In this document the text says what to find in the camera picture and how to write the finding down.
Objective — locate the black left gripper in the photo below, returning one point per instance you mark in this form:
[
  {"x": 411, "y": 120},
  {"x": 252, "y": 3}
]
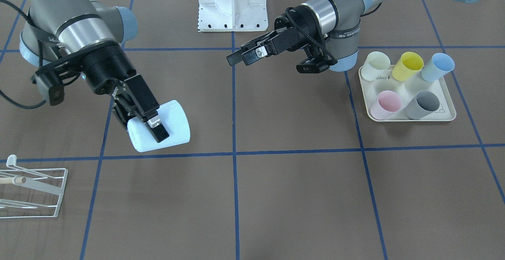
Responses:
[{"x": 300, "y": 20}]

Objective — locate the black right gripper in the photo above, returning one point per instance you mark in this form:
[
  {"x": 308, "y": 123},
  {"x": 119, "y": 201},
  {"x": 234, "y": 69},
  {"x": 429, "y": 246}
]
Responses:
[{"x": 105, "y": 69}]

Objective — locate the light blue cup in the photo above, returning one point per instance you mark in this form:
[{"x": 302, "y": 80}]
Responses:
[{"x": 169, "y": 128}]

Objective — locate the grey cup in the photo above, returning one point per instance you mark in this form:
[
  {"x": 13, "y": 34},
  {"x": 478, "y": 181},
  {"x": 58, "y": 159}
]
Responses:
[{"x": 423, "y": 104}]

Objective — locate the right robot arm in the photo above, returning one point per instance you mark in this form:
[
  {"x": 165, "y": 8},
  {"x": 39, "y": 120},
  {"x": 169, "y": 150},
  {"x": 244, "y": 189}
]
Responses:
[{"x": 68, "y": 38}]

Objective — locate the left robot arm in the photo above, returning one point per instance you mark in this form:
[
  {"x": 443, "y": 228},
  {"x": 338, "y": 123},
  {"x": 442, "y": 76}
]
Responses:
[{"x": 328, "y": 31}]

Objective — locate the white cream cup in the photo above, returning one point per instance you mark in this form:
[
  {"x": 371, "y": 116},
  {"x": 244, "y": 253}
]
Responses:
[{"x": 375, "y": 65}]

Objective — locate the pink cup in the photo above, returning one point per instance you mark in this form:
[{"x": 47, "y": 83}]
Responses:
[{"x": 386, "y": 104}]

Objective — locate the yellow cup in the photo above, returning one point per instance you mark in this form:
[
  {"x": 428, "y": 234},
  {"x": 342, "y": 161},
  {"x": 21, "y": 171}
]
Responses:
[{"x": 409, "y": 64}]

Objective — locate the cream plastic tray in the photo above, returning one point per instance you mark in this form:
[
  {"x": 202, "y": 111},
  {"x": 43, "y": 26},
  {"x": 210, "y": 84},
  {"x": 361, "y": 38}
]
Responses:
[{"x": 407, "y": 91}]

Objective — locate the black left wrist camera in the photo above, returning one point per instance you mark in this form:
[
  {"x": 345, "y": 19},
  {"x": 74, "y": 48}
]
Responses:
[{"x": 313, "y": 66}]

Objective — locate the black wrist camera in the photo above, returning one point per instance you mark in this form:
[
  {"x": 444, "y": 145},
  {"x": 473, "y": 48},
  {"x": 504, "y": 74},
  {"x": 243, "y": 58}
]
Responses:
[
  {"x": 50, "y": 86},
  {"x": 313, "y": 66}
]

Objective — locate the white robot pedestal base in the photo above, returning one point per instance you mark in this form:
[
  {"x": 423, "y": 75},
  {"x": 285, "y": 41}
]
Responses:
[{"x": 232, "y": 16}]

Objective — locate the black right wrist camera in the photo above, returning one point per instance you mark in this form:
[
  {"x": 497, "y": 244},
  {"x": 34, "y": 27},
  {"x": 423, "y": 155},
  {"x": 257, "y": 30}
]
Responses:
[{"x": 50, "y": 86}]

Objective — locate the white wire cup rack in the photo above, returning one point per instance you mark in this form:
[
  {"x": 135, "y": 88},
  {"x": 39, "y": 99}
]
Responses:
[{"x": 31, "y": 193}]

